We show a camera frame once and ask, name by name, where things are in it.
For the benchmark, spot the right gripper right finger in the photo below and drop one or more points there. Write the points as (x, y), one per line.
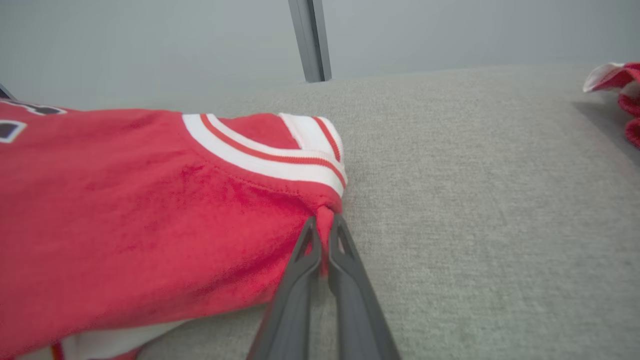
(355, 310)

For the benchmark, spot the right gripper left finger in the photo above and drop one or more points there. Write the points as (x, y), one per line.
(295, 310)

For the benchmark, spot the red jersey white striped trim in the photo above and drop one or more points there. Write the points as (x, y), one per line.
(125, 225)

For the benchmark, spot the red Bulls 23 shorts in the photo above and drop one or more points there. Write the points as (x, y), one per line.
(625, 80)

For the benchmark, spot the grey fabric sofa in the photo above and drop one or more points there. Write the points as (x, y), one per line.
(475, 225)

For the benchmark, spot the grey partition post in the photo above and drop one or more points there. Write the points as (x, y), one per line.
(311, 40)

